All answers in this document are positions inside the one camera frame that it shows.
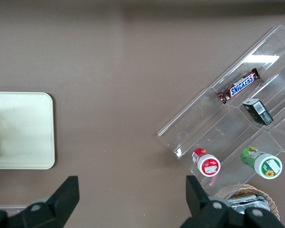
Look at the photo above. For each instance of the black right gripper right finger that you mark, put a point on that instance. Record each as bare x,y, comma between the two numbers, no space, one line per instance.
204,204

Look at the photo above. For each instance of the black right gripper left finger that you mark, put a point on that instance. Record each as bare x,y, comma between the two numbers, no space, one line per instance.
59,202

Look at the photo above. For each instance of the woven wicker basket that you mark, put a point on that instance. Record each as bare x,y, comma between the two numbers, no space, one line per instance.
263,194

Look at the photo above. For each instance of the cream plastic tray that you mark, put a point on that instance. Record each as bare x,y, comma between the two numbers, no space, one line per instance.
26,130

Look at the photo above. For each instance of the red white-capped bottle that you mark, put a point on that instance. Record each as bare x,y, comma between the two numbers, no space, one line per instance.
205,162

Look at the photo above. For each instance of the silver foil packet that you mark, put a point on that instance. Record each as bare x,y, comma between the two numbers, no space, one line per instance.
248,202

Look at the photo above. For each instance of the green white-capped bottle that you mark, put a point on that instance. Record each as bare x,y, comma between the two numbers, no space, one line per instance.
262,161

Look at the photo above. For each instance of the clear acrylic display rack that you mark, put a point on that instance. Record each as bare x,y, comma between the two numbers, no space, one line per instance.
230,118

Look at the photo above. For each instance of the black box with barcode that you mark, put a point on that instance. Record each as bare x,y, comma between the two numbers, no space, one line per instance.
257,111

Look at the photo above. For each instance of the Snickers chocolate bar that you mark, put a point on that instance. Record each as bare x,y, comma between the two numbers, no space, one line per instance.
240,86

